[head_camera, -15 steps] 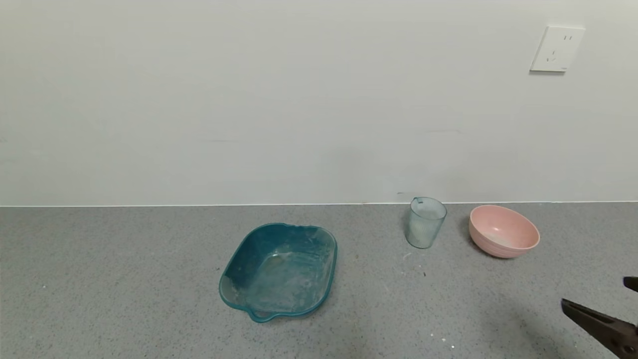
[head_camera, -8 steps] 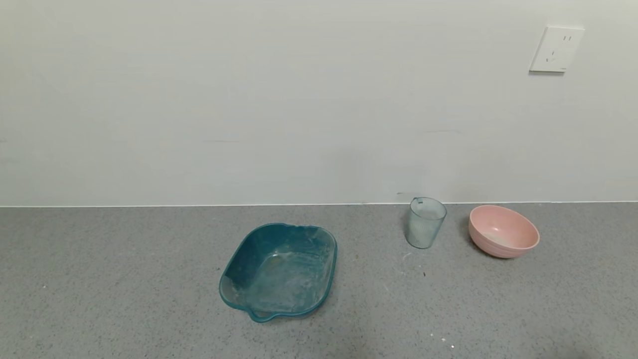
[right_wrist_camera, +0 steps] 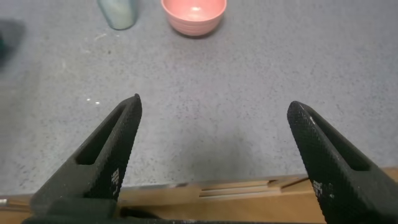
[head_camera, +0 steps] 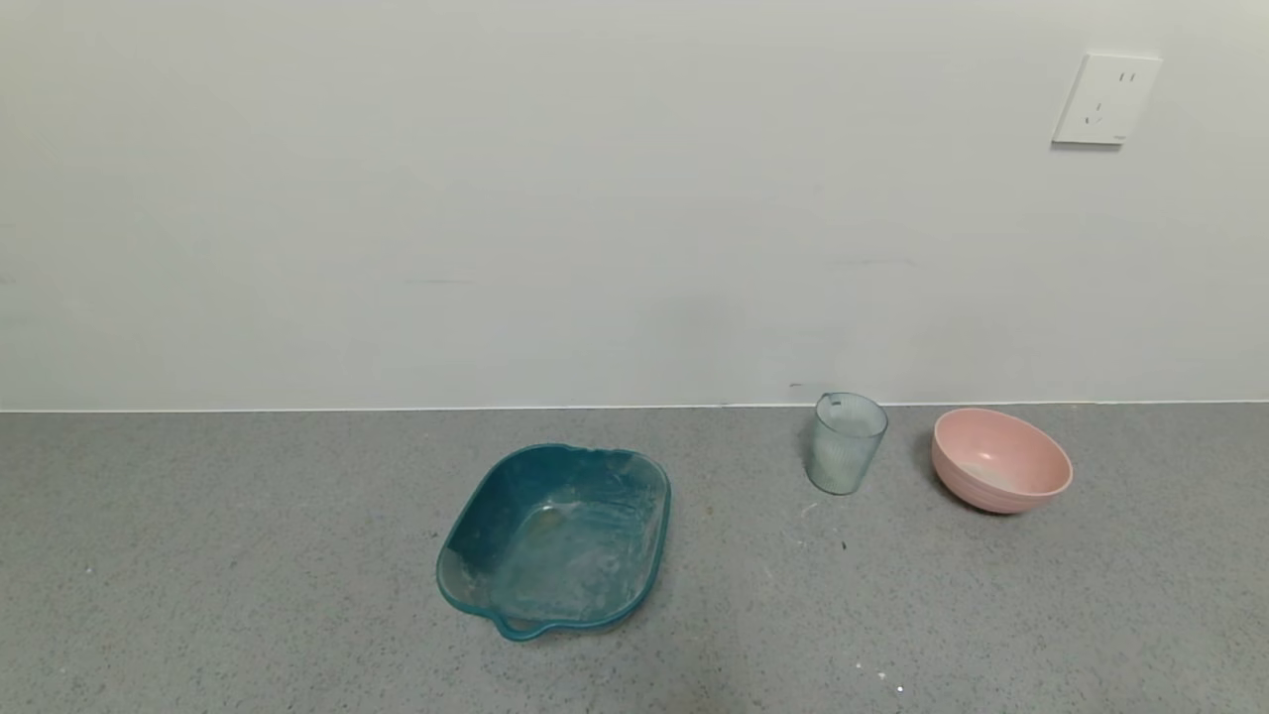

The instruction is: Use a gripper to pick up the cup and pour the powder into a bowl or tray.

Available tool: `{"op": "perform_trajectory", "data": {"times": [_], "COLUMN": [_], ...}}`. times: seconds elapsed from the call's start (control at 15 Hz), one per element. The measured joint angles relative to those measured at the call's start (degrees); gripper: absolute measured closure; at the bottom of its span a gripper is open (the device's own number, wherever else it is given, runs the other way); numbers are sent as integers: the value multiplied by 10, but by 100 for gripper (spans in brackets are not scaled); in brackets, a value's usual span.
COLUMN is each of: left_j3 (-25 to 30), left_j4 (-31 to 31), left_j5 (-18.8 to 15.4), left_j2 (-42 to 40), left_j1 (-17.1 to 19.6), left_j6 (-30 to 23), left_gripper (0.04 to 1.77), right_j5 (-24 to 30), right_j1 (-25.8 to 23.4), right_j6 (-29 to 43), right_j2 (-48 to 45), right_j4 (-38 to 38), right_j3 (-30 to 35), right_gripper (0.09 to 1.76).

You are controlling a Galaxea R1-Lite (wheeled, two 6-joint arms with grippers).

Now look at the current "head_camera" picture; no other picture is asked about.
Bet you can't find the teal plastic tray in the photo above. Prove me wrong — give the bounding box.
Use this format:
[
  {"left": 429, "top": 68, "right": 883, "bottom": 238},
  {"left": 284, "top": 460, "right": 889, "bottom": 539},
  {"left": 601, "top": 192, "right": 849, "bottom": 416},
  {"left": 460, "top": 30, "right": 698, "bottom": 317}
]
[{"left": 435, "top": 442, "right": 673, "bottom": 643}]

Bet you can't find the pink bowl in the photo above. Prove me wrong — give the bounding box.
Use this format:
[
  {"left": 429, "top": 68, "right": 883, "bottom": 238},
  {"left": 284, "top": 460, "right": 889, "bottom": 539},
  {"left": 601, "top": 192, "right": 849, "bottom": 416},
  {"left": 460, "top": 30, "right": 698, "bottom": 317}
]
[{"left": 931, "top": 408, "right": 1075, "bottom": 515}]

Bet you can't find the white wall socket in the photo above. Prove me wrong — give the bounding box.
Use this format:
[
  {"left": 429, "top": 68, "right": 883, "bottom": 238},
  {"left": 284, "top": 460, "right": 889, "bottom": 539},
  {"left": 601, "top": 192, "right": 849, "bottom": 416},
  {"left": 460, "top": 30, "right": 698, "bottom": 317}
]
[{"left": 1051, "top": 53, "right": 1163, "bottom": 149}]

